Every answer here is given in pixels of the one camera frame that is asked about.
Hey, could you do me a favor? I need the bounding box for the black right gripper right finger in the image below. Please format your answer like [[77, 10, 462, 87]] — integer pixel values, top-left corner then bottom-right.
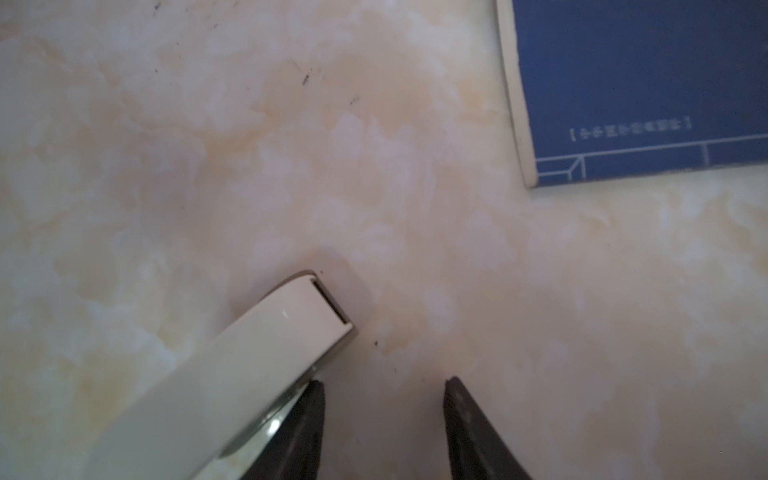
[[443, 377, 531, 480]]

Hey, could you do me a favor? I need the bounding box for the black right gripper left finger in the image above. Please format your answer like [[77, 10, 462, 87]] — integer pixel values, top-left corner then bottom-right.
[[241, 380, 325, 480]]

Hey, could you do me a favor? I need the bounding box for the blue book yellow label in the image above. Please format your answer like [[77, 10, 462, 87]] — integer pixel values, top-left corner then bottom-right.
[[496, 1, 767, 188]]

